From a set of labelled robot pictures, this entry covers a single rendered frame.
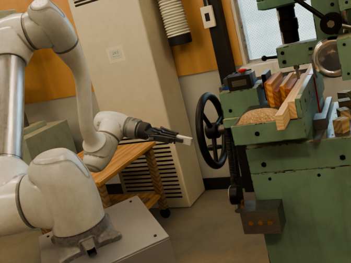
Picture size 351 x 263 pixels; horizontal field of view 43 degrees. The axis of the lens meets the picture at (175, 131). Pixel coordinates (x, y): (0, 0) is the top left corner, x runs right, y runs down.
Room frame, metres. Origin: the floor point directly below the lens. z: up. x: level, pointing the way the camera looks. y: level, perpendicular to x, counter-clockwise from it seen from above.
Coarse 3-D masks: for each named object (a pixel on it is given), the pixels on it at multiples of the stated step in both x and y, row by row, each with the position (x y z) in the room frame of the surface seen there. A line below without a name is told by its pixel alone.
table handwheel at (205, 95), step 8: (208, 96) 1.63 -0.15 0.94; (200, 104) 1.56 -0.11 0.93; (216, 104) 1.71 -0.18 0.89; (200, 112) 1.54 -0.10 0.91; (200, 120) 1.52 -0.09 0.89; (208, 120) 1.60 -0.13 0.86; (200, 128) 1.51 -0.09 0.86; (208, 128) 1.62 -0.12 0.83; (216, 128) 1.60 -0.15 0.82; (200, 136) 1.51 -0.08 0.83; (208, 136) 1.62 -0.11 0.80; (216, 136) 1.61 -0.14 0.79; (224, 136) 1.73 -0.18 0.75; (200, 144) 1.51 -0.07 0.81; (216, 144) 1.61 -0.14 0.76; (224, 144) 1.71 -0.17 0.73; (208, 152) 1.52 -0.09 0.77; (216, 152) 1.60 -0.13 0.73; (224, 152) 1.68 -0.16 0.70; (208, 160) 1.52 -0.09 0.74; (216, 160) 1.59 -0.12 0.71; (224, 160) 1.64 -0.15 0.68; (216, 168) 1.57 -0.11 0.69
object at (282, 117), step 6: (300, 78) 1.54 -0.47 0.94; (294, 90) 1.37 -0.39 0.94; (288, 96) 1.31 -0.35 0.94; (282, 108) 1.19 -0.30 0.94; (276, 114) 1.13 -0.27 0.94; (282, 114) 1.12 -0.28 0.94; (288, 114) 1.19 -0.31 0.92; (276, 120) 1.13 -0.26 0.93; (282, 120) 1.12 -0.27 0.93; (288, 120) 1.18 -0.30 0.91; (282, 126) 1.12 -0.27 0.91
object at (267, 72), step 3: (267, 69) 1.56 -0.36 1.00; (270, 69) 1.56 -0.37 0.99; (264, 72) 1.52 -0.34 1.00; (267, 72) 1.51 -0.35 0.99; (270, 72) 1.55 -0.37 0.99; (261, 75) 1.48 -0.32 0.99; (264, 75) 1.48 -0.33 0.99; (267, 75) 1.50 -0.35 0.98; (270, 75) 1.54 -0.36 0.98; (264, 78) 1.48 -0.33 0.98; (267, 78) 1.50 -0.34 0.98; (264, 81) 1.48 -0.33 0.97; (261, 84) 1.52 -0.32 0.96; (261, 87) 1.52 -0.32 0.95; (264, 87) 1.48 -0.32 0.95; (264, 90) 1.48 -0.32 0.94
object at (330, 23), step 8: (296, 0) 1.33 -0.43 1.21; (312, 8) 1.31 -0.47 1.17; (320, 16) 1.30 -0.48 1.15; (328, 16) 1.28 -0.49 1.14; (336, 16) 1.27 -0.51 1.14; (320, 24) 1.29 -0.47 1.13; (328, 24) 1.28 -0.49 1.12; (336, 24) 1.27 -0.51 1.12; (344, 24) 1.28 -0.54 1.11; (328, 32) 1.28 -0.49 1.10; (336, 32) 1.27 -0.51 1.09
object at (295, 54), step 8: (304, 40) 1.49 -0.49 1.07; (312, 40) 1.43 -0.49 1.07; (280, 48) 1.47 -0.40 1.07; (288, 48) 1.46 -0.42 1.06; (296, 48) 1.45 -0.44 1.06; (304, 48) 1.44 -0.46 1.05; (312, 48) 1.43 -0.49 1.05; (280, 56) 1.47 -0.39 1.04; (288, 56) 1.46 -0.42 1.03; (296, 56) 1.45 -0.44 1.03; (304, 56) 1.44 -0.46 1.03; (280, 64) 1.47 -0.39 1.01; (288, 64) 1.46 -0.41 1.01; (296, 64) 1.45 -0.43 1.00
